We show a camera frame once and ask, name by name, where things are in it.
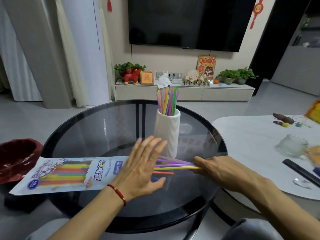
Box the white standing air conditioner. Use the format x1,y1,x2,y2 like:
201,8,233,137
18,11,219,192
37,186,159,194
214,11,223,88
61,0,111,107

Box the round black glass table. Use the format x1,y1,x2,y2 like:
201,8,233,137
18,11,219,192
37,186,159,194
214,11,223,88
41,100,228,234

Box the black wall television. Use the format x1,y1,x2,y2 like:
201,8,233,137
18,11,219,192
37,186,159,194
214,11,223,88
127,0,258,53

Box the black comb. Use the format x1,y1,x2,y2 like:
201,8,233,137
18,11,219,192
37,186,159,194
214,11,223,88
282,158,320,188

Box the brown elongated object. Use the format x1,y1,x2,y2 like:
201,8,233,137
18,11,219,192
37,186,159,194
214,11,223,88
272,113,295,125

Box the white ribbed holder cup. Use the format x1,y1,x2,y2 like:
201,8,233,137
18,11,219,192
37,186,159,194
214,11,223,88
153,108,181,159

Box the green leafy plant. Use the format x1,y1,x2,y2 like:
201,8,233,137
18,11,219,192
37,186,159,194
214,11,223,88
114,62,146,76

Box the bunch of upright coloured straws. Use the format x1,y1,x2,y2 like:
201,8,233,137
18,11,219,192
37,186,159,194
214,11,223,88
156,85,180,116

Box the white crumpled tissue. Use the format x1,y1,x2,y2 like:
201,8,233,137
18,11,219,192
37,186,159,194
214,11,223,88
156,74,173,89

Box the small potted green plant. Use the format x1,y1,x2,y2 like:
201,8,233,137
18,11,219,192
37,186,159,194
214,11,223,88
216,69,237,85
236,67,259,85

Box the person's left hand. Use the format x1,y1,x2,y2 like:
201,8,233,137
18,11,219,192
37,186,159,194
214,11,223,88
108,135,168,199

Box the red horse figurine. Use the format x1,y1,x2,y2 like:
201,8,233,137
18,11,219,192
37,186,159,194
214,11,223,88
124,68,142,85

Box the white rainbow-print straw packet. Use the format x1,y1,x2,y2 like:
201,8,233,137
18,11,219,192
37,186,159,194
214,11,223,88
9,156,130,196

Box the person's left forearm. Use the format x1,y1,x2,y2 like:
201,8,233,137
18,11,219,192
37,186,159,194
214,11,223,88
47,185,126,240

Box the cartoon character poster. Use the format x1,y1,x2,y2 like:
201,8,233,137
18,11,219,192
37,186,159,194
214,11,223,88
196,55,217,79

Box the beige curtain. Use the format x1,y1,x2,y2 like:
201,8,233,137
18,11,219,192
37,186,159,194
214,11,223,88
5,0,73,109

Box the person's right hand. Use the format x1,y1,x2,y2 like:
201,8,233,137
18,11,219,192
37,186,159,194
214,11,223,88
194,155,260,194

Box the round cream decorative ornament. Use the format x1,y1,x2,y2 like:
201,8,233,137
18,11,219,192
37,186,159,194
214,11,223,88
185,69,200,82

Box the bundle of purple yellow straws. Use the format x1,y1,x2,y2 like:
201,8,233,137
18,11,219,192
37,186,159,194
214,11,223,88
154,155,203,171

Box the red bead bracelet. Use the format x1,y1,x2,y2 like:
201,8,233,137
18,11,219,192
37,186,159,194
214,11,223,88
107,184,127,207

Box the dark red waste bin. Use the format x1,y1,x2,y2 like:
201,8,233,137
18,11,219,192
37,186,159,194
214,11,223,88
0,138,44,185

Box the red hanging knot ornament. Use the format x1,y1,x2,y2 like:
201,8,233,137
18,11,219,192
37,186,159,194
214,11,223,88
250,0,267,30

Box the white sheer curtain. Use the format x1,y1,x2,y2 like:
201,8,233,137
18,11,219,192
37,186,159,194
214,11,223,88
0,0,43,102

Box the row of small figurines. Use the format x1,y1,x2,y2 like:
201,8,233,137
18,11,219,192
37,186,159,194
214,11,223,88
182,80,212,87

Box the white oval table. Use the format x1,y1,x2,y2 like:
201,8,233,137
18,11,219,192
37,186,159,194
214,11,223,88
212,115,320,201

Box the person's grey trousers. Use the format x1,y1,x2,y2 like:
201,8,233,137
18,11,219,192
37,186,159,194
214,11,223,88
25,218,284,240

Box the gold framed picture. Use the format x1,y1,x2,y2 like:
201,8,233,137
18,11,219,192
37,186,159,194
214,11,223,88
140,71,154,85

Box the clear glass mug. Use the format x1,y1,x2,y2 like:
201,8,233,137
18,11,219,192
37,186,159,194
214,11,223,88
277,134,309,158

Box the person's right forearm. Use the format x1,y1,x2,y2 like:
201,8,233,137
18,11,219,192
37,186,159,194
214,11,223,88
240,178,320,240

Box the clear plastic piece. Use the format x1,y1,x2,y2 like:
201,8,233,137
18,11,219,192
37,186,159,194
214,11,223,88
293,178,312,190

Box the yellow orange blurred object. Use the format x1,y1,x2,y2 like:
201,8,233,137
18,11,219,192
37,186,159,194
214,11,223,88
304,99,320,124

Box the white low media cabinet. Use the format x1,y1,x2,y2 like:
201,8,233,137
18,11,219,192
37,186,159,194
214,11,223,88
114,80,255,102

